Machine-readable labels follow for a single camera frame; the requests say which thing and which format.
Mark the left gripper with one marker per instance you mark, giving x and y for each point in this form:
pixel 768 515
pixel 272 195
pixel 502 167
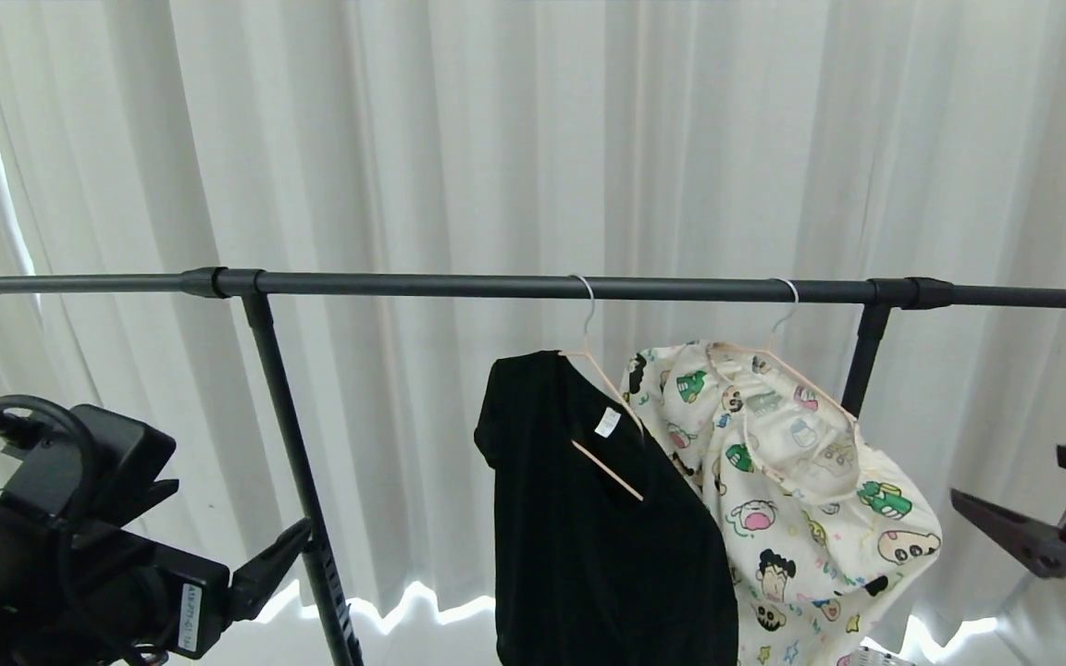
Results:
pixel 107 592

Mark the cream printed garment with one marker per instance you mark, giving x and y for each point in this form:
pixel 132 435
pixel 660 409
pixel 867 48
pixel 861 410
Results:
pixel 829 518

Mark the black garment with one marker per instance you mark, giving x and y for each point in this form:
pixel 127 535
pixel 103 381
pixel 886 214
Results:
pixel 588 573

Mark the pink clothes hanger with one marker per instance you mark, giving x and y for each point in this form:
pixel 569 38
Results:
pixel 790 305
pixel 588 324

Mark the white laundry basket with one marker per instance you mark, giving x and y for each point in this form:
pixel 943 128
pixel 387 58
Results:
pixel 880 658

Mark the black clothes rack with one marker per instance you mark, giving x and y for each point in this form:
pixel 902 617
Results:
pixel 533 285

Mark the white curtain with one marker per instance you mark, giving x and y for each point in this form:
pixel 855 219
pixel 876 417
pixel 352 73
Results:
pixel 496 120

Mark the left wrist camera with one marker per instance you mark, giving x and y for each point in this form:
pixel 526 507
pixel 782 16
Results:
pixel 126 453

